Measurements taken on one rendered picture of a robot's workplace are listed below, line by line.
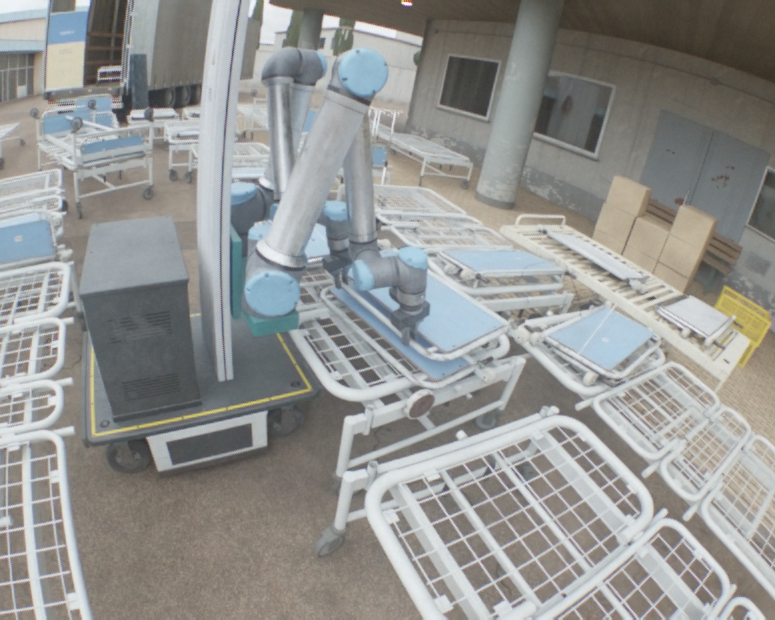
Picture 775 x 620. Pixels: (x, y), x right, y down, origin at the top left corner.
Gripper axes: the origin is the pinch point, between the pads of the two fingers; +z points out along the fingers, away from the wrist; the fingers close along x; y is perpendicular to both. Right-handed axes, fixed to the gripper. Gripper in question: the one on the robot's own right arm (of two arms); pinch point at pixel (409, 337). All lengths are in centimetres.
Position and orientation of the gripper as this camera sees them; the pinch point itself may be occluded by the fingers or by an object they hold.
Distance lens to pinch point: 143.6
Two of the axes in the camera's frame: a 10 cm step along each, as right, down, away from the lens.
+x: 7.8, -3.9, 4.9
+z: 0.0, 7.7, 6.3
